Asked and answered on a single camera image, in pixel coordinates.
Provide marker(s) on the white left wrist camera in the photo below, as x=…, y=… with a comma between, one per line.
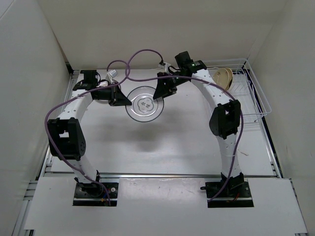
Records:
x=110, y=75

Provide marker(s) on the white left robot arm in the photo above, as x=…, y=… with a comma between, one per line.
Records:
x=66, y=138

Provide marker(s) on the white wire dish rack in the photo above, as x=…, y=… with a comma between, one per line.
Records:
x=246, y=88

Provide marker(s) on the beige plate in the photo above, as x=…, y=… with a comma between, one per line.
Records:
x=230, y=78
x=220, y=77

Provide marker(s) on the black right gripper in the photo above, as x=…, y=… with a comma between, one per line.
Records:
x=163, y=90

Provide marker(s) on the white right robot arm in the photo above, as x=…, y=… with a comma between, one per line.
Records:
x=226, y=111

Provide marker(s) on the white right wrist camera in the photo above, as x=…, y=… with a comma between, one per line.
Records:
x=164, y=66

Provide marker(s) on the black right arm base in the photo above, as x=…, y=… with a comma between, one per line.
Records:
x=239, y=197

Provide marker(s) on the beige plate rear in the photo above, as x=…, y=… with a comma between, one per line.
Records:
x=230, y=78

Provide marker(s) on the orange sunburst white plate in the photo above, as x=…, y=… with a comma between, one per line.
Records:
x=101, y=101

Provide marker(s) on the beige plate front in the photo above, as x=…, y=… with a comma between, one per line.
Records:
x=220, y=77

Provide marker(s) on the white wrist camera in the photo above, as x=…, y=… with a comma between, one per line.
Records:
x=164, y=66
x=110, y=75

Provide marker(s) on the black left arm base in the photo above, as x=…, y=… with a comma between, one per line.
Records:
x=94, y=195

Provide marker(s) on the white plate with dark rings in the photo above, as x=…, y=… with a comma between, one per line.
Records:
x=144, y=108

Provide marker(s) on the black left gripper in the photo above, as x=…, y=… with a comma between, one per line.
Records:
x=120, y=99

